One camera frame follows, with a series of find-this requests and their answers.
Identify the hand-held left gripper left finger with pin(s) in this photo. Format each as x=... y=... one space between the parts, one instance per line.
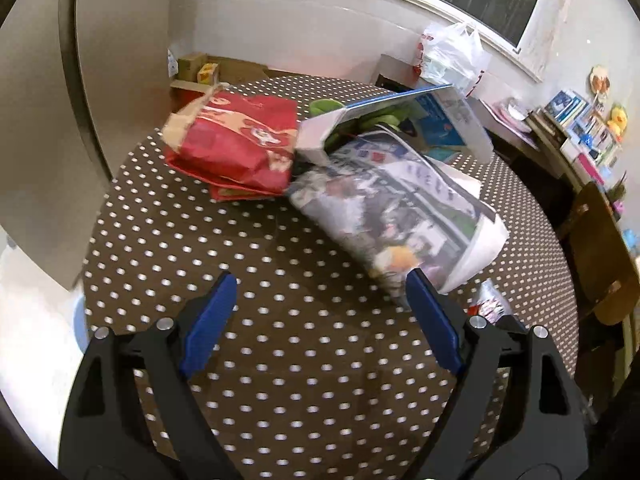
x=210 y=320

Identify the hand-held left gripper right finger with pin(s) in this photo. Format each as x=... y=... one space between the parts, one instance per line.
x=435 y=320

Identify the printed plastic snack wrapper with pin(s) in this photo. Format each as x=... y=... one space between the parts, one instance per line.
x=487 y=302

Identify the newspaper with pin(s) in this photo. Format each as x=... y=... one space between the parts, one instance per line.
x=390 y=200

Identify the green felt leaf garland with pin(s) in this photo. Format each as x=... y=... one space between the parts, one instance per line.
x=325 y=107

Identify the brown polka dot tablecloth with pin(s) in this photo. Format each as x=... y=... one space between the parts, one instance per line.
x=300 y=270

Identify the wooden chair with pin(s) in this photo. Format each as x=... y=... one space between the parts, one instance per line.
x=600 y=250

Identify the red paper bag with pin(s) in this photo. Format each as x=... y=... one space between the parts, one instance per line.
x=235 y=140

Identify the pink placemat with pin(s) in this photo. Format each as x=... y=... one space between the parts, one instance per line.
x=510 y=129

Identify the white and blue printed carton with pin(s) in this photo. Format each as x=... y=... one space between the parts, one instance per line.
x=320 y=135

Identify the pink flat box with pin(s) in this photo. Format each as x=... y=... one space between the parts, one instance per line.
x=592 y=167

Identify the stacked ceramic bowls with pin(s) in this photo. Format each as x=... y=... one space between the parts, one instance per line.
x=510 y=110

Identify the small yellow box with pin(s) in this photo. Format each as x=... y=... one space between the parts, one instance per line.
x=207 y=75

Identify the red cardboard box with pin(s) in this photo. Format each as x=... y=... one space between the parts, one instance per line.
x=235 y=72

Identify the row of books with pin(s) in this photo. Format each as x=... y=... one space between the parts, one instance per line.
x=565 y=105

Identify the small brown cardboard box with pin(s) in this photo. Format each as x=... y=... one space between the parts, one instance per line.
x=190 y=66

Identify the dark wooden sideboard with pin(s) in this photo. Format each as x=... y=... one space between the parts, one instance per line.
x=395 y=67

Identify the white printed paper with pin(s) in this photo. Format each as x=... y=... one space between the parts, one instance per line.
x=173 y=65

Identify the white plastic bag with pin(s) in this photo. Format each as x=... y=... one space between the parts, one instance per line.
x=450 y=60

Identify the yellow duck toy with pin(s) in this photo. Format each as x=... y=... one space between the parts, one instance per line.
x=617 y=120

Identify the gold refrigerator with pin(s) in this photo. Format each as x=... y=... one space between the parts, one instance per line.
x=130 y=60

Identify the window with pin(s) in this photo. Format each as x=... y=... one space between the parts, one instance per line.
x=475 y=0

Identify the orange animal wall decoration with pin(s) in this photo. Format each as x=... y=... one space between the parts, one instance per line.
x=599 y=79

